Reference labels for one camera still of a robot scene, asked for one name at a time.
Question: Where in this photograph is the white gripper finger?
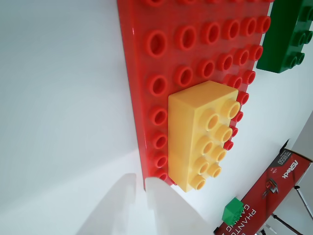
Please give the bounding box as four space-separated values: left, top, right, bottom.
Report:
75 173 157 235
145 177 216 235

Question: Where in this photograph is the large green lego brick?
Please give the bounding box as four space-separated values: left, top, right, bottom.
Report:
256 0 313 74

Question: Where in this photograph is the small green lego brick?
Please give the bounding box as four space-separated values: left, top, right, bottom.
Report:
221 197 245 224

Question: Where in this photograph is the yellow lego brick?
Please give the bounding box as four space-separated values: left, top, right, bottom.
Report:
167 80 241 193

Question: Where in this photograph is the red lego baseplate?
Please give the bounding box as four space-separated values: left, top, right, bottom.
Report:
116 0 276 193

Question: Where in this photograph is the red cardboard motherboard box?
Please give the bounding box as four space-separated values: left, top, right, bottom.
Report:
213 138 313 235

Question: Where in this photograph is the metal tripod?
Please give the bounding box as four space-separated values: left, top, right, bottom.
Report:
259 185 313 235

